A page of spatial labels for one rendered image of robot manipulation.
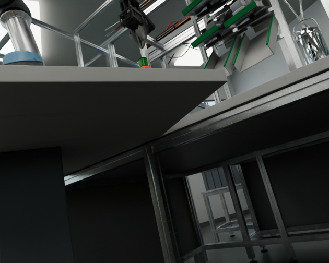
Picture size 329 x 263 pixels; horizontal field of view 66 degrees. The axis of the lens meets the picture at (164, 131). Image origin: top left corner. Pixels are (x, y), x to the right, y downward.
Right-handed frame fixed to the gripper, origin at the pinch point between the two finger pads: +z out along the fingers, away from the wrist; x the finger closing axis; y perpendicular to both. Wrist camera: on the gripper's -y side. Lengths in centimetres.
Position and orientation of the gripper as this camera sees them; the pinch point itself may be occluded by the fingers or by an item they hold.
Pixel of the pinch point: (143, 46)
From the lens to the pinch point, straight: 109.9
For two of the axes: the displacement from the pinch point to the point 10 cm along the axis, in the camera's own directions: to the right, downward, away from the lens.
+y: -5.9, -0.8, -8.0
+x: 7.8, -3.2, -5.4
